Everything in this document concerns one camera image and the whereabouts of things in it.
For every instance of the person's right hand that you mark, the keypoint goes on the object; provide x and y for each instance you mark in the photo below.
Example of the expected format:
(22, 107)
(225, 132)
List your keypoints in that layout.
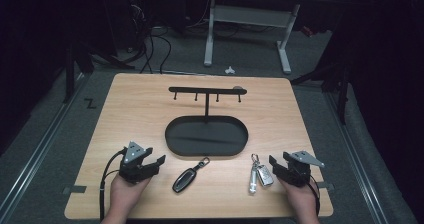
(303, 202)

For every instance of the red object under desk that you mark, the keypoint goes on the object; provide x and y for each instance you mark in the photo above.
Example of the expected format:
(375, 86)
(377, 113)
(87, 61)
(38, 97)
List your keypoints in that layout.
(307, 31)

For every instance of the metal floor rail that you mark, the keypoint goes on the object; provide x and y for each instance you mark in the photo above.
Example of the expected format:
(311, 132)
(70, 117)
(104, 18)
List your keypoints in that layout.
(356, 157)
(40, 150)

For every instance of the grey tape strip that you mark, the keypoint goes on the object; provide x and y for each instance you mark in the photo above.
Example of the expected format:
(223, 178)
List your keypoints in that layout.
(328, 186)
(76, 189)

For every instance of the black metal stand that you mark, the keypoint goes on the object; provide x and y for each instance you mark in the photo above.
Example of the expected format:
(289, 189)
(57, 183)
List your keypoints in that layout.
(342, 94)
(69, 74)

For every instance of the black key rack with tray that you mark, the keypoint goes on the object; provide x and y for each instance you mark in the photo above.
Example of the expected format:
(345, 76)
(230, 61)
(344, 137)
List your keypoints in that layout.
(206, 137)

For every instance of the desk with white legs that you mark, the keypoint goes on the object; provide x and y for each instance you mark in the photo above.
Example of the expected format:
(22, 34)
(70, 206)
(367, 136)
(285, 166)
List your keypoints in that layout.
(253, 15)

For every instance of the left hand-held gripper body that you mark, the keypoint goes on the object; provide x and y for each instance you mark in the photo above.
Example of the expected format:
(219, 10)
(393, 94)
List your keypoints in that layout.
(132, 164)

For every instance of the black floor tape mark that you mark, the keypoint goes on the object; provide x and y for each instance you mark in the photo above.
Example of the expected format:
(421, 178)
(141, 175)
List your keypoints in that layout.
(90, 103)

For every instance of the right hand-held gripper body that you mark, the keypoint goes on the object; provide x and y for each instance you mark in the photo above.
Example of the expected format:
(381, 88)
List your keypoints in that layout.
(300, 174)

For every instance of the black car key fob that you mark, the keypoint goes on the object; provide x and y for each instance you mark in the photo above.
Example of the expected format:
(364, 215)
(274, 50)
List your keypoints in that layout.
(184, 180)

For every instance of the person's left hand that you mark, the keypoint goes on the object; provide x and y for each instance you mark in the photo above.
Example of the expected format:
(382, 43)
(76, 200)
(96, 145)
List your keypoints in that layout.
(124, 197)

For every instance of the small white floor object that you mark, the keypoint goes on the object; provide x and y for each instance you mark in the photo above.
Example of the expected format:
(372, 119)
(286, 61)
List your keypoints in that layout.
(229, 71)

